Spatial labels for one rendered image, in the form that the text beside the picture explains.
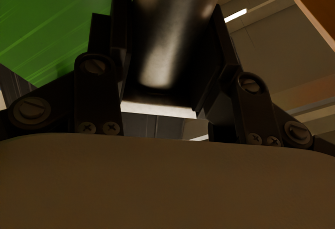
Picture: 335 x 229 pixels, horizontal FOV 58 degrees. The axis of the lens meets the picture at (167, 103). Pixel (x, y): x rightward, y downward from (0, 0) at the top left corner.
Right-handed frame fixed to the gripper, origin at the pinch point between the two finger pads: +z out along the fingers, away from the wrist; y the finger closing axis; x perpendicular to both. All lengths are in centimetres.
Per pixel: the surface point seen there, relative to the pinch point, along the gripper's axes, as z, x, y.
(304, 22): 488, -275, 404
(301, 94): 167, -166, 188
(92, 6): 7.3, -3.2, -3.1
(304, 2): 42, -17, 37
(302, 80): 317, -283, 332
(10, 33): 7.3, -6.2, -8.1
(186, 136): 172, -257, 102
